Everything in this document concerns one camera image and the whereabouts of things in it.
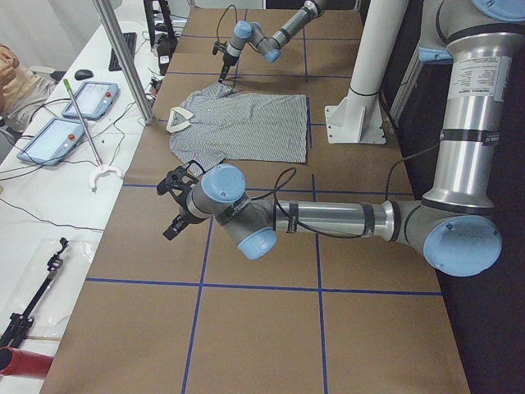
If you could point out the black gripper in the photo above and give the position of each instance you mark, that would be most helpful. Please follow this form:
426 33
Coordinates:
226 61
183 213

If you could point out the blue white striped polo shirt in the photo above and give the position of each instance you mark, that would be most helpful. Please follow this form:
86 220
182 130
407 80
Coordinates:
220 123

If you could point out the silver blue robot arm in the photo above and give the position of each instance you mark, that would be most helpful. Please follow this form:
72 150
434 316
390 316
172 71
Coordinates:
269 47
450 226

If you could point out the black box with label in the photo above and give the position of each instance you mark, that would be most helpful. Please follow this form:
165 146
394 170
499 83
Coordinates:
163 48

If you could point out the silver reacher grabber tool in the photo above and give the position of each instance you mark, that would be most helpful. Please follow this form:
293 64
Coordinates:
101 168

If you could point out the brown paper table cover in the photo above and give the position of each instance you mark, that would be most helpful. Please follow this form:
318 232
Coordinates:
193 315

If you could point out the far blue teach pendant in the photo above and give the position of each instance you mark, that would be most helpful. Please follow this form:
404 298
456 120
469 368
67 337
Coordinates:
95 98

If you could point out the blue teach pendant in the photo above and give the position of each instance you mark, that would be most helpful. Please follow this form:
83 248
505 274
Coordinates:
53 143
95 98

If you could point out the black computer mouse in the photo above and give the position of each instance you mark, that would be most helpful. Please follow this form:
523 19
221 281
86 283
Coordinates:
83 74

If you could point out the near blue teach pendant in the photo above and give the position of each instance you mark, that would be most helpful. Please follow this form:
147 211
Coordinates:
53 143

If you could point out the black long clamp tool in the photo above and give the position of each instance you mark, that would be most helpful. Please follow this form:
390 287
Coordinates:
20 323

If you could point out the person in beige top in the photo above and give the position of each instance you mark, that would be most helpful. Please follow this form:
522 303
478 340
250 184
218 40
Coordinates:
22 91

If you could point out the red cylinder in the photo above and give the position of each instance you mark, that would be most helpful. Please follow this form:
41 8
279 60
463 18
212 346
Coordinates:
24 364

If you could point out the aluminium frame post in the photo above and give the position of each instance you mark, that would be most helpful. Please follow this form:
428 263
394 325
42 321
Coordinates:
113 31

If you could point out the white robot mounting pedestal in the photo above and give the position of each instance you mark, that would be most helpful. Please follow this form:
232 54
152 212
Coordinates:
357 118

